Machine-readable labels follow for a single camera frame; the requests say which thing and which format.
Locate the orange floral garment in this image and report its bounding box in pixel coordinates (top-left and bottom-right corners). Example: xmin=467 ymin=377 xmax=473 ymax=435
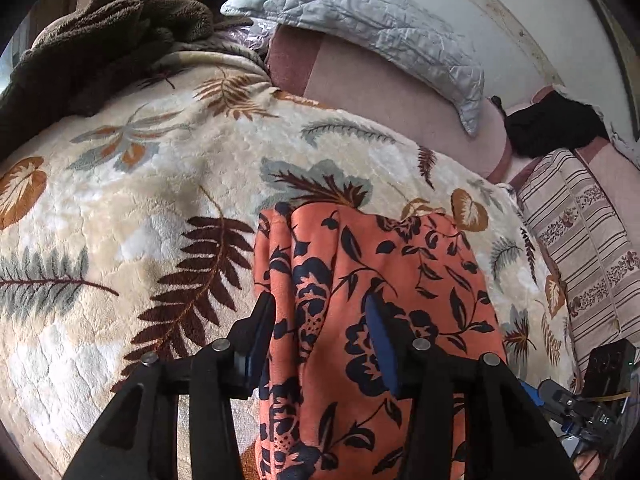
xmin=254 ymin=203 xmax=503 ymax=479

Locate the person's right hand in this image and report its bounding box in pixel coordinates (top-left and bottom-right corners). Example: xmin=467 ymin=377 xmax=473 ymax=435
xmin=573 ymin=451 xmax=600 ymax=480

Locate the beige striped pillow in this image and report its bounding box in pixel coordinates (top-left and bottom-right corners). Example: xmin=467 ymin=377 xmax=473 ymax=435
xmin=518 ymin=148 xmax=639 ymax=372

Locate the cream leaf-print fleece blanket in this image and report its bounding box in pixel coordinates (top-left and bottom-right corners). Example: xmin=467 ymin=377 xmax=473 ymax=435
xmin=1 ymin=52 xmax=579 ymax=479

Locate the black cloth item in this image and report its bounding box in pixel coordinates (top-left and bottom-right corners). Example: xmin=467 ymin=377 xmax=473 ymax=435
xmin=490 ymin=90 xmax=608 ymax=158

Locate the dark brown fleece blanket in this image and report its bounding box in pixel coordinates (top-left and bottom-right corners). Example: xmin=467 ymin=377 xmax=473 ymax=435
xmin=1 ymin=0 xmax=248 ymax=158

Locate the pink bed sheet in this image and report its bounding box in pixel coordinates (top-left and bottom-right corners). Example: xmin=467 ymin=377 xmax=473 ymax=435
xmin=264 ymin=24 xmax=640 ymax=241

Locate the grey quilted pillow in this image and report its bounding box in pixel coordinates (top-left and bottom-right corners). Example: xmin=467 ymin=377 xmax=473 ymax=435
xmin=222 ymin=0 xmax=485 ymax=136

